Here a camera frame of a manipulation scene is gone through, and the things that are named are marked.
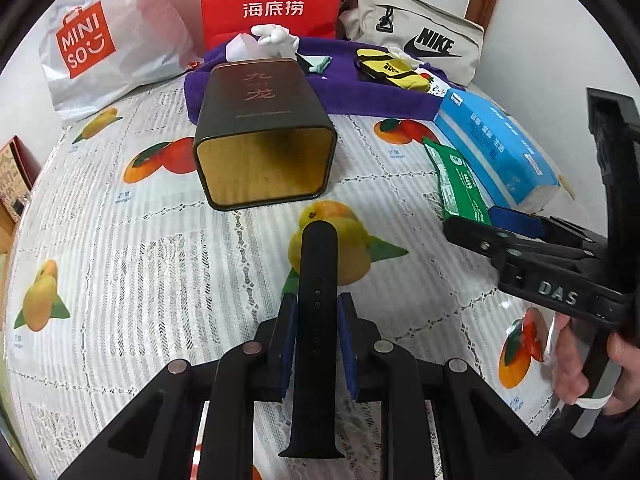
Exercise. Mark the blue tissue box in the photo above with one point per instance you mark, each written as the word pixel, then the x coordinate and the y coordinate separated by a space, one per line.
pixel 508 164

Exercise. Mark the dark green tea tin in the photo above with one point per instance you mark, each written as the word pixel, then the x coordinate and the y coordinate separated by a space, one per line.
pixel 262 137

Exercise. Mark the patterned book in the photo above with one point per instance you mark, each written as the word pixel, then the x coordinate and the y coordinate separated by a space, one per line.
pixel 19 172

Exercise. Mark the white cloth glove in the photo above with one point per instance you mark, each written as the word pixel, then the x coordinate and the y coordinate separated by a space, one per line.
pixel 275 41

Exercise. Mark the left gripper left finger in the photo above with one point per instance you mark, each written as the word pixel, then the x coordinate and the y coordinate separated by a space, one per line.
pixel 196 421

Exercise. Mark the green tissue pack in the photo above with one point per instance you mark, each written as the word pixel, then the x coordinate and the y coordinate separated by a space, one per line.
pixel 396 52

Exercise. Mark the white Miniso plastic bag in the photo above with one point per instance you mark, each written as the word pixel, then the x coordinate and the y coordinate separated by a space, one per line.
pixel 96 51

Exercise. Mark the green wet wipe packet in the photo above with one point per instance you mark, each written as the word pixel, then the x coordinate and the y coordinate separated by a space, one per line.
pixel 458 192

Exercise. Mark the fruit print tablecloth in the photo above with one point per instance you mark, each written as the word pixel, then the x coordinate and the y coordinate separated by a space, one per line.
pixel 111 280

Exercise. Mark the strawberry snack packet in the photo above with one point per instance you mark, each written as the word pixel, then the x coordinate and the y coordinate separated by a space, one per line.
pixel 432 84

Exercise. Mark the purple fabric tray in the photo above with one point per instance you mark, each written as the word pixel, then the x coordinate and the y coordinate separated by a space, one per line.
pixel 341 89

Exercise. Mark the person's right hand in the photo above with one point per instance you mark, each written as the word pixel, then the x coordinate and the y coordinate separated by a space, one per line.
pixel 569 382

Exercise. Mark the grey Nike waist bag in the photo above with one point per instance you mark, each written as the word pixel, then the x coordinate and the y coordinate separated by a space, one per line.
pixel 430 35

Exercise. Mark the white mesh pouch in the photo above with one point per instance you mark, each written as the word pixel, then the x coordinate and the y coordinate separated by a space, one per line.
pixel 313 64

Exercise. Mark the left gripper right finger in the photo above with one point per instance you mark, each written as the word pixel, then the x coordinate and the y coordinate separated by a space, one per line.
pixel 438 420

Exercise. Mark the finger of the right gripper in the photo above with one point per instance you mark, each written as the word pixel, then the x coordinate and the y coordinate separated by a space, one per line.
pixel 516 222
pixel 497 245

